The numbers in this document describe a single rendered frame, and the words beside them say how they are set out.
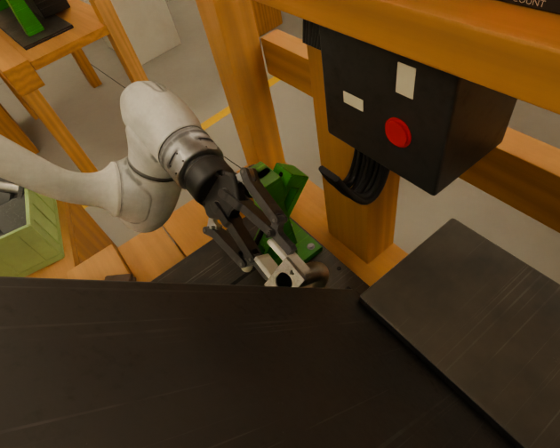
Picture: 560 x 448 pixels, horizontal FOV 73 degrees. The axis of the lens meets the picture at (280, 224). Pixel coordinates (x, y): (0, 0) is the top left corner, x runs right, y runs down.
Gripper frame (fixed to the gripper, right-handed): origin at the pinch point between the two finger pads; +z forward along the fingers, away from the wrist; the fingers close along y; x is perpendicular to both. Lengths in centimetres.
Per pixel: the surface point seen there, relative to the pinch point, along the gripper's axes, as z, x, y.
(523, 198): 14.1, 22.8, 24.6
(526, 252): 32, 171, 0
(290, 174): -18.4, 21.3, 1.7
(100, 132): -243, 134, -138
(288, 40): -43, 31, 20
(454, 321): 19.2, 2.7, 11.2
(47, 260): -66, 12, -73
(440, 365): 21.2, -1.3, 8.0
